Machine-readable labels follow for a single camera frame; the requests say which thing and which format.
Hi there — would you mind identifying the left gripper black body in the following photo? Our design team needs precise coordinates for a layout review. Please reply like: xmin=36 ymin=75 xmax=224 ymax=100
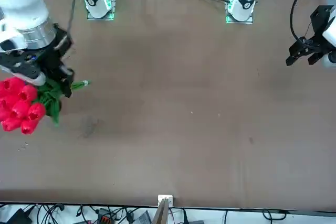
xmin=306 ymin=5 xmax=335 ymax=51

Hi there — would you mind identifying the aluminium frame post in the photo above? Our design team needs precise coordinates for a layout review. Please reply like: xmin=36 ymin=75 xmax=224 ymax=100
xmin=153 ymin=194 xmax=174 ymax=224

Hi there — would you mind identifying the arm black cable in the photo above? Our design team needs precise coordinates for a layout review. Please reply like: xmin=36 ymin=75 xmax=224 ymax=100
xmin=67 ymin=0 xmax=79 ymax=36
xmin=289 ymin=0 xmax=316 ymax=44

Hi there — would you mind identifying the small black power adapter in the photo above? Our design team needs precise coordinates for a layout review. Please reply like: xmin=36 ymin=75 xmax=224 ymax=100
xmin=5 ymin=207 xmax=33 ymax=224

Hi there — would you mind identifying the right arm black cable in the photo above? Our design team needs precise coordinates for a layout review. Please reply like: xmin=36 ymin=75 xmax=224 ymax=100
xmin=67 ymin=0 xmax=79 ymax=36

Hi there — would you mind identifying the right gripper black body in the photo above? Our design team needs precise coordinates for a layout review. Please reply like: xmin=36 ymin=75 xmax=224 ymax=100
xmin=36 ymin=23 xmax=76 ymax=84

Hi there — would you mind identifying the orange black power strip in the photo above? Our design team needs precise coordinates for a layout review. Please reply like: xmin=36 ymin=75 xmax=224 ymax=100
xmin=96 ymin=209 xmax=117 ymax=224

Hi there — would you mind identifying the red tulip bouquet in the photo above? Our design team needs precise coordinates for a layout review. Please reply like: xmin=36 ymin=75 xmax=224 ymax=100
xmin=0 ymin=77 xmax=92 ymax=136

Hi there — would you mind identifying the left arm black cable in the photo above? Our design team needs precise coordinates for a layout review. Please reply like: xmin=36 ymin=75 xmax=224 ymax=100
xmin=289 ymin=0 xmax=316 ymax=44

